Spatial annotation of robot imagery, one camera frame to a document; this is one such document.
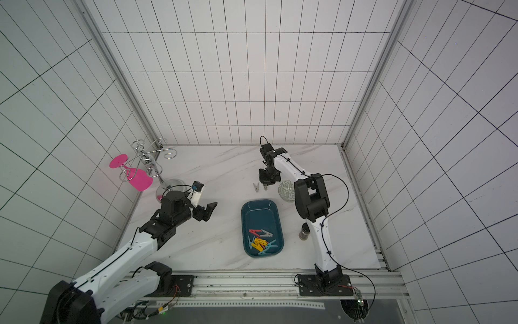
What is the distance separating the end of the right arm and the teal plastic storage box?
10 centimetres

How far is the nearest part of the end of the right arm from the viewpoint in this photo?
0.77m

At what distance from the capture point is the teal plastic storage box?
811 mm
